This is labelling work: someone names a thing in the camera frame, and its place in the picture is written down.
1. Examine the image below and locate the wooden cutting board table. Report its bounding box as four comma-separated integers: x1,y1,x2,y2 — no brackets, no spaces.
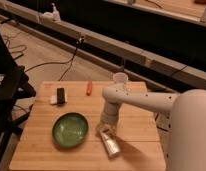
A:
10,81,165,171

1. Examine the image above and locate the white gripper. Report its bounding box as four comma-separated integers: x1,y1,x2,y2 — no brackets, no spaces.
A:
96,112,118,136

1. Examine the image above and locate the white device on rail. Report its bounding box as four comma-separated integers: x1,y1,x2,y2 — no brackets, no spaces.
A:
41,4,61,22

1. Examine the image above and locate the long metal rail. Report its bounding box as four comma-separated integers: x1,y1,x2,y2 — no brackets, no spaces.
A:
0,0,206,91

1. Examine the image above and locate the white plastic bottle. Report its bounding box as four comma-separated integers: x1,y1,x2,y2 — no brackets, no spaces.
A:
100,131,120,158

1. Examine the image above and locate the black cable on floor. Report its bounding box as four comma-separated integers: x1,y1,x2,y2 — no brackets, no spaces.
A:
2,34,86,82

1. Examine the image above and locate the black and white sushi toy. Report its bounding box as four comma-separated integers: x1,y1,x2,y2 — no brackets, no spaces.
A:
50,88,67,105

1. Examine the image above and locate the green ceramic bowl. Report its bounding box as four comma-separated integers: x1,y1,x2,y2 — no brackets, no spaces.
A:
52,112,89,148

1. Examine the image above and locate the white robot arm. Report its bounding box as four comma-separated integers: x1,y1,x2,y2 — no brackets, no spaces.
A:
97,72,206,171

